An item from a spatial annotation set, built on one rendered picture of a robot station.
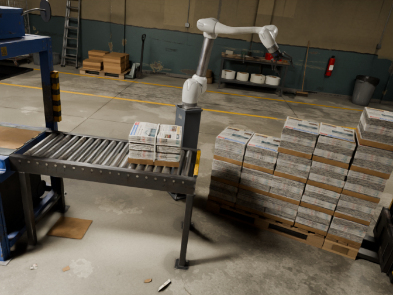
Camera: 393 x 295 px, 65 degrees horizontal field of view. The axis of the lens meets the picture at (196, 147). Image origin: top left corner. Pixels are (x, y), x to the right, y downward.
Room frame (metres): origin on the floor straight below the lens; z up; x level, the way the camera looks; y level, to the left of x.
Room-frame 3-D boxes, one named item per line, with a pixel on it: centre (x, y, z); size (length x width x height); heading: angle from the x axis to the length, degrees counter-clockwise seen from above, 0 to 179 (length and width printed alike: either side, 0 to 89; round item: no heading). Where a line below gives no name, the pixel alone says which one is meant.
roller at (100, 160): (2.17, 0.71, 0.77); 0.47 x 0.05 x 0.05; 179
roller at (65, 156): (2.18, 0.97, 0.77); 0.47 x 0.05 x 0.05; 179
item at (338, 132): (2.56, -1.19, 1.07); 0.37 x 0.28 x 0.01; 159
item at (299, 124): (2.62, -0.90, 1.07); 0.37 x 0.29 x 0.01; 162
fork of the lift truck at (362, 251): (2.38, -1.26, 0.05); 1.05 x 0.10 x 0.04; 71
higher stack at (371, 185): (2.44, -1.47, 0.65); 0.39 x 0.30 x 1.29; 161
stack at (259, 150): (2.68, -0.78, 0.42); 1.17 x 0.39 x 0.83; 71
